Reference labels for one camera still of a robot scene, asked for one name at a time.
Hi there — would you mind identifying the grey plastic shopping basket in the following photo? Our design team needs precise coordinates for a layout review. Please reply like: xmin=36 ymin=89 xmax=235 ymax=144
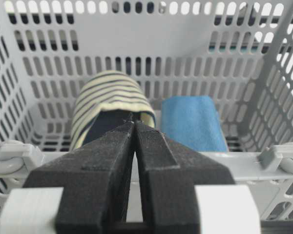
xmin=0 ymin=0 xmax=293 ymax=234

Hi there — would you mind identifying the grey basket handle left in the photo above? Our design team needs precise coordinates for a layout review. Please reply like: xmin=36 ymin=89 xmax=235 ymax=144
xmin=0 ymin=157 xmax=24 ymax=207

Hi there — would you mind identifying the grey basket handle right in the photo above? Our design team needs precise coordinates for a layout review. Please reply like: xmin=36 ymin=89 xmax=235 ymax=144
xmin=279 ymin=156 xmax=293 ymax=174

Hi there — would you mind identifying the blue cloth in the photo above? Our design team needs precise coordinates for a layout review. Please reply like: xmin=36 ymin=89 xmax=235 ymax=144
xmin=161 ymin=96 xmax=229 ymax=152

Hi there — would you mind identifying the yellow striped cloth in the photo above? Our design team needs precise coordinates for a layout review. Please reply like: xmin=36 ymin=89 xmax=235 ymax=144
xmin=69 ymin=70 xmax=156 ymax=151

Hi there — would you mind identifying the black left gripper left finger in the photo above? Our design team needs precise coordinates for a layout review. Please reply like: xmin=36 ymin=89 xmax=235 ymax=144
xmin=23 ymin=114 xmax=133 ymax=234

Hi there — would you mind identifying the grey basket handle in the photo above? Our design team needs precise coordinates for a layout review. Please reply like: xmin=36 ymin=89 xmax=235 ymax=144
xmin=279 ymin=156 xmax=293 ymax=174
xmin=0 ymin=157 xmax=24 ymax=207

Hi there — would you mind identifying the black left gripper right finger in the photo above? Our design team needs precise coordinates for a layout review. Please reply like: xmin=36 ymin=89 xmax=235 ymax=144
xmin=135 ymin=122 xmax=235 ymax=234

